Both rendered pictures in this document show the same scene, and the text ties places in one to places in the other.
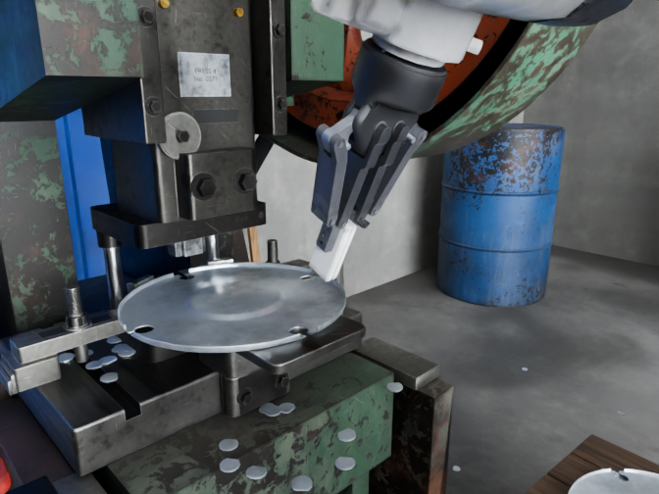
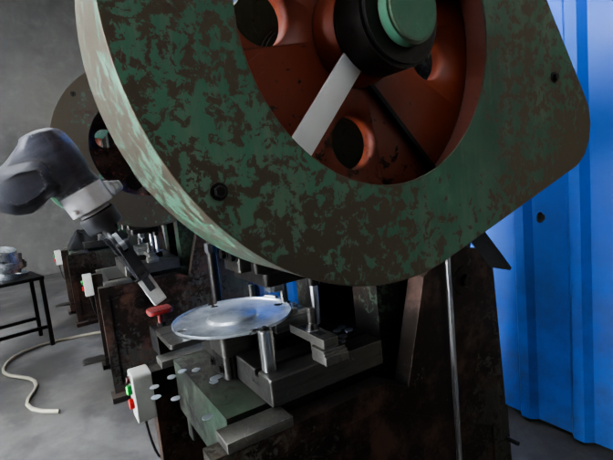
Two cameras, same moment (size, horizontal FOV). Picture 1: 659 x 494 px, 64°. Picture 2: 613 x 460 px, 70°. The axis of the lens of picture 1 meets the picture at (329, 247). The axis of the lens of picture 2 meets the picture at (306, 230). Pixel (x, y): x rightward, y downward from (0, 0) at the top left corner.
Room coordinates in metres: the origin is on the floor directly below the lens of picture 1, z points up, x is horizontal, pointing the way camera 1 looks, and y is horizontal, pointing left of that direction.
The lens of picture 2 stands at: (1.07, -0.85, 1.11)
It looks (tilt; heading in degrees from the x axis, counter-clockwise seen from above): 7 degrees down; 103
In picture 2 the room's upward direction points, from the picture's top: 6 degrees counter-clockwise
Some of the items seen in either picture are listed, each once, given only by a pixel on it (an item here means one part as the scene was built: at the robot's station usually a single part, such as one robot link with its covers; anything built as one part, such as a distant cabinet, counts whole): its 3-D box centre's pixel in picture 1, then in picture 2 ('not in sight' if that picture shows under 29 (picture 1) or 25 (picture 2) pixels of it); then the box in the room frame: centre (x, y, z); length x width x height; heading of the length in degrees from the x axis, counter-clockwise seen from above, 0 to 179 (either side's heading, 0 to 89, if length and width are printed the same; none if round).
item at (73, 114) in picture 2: not in sight; (197, 223); (-0.19, 1.71, 0.87); 1.53 x 0.99 x 1.74; 42
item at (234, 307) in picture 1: (235, 299); (233, 316); (0.65, 0.12, 0.78); 0.29 x 0.29 x 0.01
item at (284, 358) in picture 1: (260, 357); (217, 347); (0.62, 0.09, 0.72); 0.25 x 0.14 x 0.14; 44
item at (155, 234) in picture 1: (180, 223); (276, 274); (0.75, 0.21, 0.86); 0.20 x 0.16 x 0.05; 134
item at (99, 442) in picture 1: (192, 342); (282, 343); (0.74, 0.21, 0.68); 0.45 x 0.30 x 0.06; 134
